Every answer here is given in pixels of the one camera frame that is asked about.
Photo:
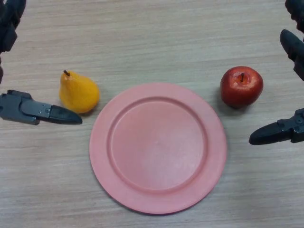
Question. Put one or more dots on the red apple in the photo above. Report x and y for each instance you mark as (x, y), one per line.
(240, 91)

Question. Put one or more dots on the yellow pear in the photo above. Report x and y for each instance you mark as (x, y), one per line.
(78, 93)

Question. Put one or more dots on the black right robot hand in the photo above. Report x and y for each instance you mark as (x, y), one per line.
(273, 133)

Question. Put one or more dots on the pink round plate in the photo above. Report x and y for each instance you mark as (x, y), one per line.
(158, 152)

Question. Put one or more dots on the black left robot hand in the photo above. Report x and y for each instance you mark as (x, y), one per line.
(28, 109)

